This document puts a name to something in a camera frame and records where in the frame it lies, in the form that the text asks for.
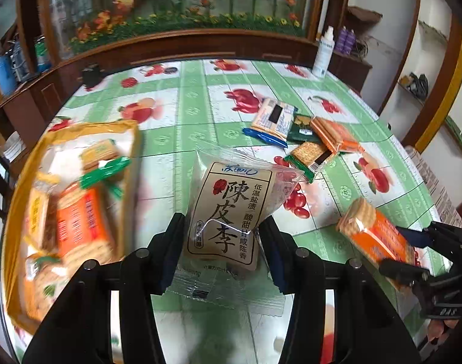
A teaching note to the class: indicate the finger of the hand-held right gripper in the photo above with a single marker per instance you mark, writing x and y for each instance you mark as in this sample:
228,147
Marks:
401,271
414,237

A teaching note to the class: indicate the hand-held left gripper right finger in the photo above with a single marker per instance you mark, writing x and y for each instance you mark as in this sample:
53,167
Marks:
274,261

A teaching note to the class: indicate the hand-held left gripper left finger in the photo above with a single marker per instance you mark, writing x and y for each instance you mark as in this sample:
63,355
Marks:
173,258

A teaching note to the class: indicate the orange cracker packet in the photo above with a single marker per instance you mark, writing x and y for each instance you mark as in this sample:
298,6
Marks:
335,136
375,235

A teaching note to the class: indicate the clear packet beige label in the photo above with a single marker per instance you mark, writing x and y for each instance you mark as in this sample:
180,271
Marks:
223,212

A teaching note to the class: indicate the pile of snack packets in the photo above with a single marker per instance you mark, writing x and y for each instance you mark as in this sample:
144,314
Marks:
83,220

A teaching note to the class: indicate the yellow cardboard box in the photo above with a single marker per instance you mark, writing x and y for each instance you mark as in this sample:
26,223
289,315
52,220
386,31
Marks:
130,167

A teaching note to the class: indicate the green-edged square cracker packet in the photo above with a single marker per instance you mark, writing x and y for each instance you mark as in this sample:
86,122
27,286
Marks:
305,155

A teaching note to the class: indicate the dark green packet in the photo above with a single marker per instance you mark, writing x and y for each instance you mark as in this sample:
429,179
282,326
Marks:
303,132

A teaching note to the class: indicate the blue-edged cracker packet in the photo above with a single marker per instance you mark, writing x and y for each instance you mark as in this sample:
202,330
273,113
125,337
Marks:
269,115

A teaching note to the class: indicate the person's right hand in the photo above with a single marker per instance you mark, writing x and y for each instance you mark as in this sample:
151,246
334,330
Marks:
441,330

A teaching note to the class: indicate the dark tangled bundle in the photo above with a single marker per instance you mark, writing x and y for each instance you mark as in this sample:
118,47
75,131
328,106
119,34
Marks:
418,85

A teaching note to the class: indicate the small black box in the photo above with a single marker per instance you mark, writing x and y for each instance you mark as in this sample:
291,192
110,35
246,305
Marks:
91,79

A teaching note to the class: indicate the white spray bottle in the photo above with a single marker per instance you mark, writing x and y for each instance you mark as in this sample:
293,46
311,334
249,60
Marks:
324,55

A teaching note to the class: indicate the purple bottle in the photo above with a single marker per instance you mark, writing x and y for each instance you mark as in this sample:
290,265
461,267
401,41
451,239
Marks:
351,41
344,41

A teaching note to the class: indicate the brown wooden cabinet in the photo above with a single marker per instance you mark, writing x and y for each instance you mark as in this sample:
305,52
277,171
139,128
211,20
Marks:
197,47

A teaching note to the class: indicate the green plastic bottle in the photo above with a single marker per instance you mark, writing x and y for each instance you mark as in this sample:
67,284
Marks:
42,55

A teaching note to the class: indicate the blue thermos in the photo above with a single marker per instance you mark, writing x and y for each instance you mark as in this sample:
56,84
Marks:
5,76

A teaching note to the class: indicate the grey-blue water bottle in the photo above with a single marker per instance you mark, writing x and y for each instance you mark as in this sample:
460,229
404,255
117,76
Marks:
20,62

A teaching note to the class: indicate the floral glass panel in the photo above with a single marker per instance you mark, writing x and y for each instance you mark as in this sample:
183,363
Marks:
178,0

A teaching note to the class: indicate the white wall shelf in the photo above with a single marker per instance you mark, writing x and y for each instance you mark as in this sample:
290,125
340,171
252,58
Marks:
428,45

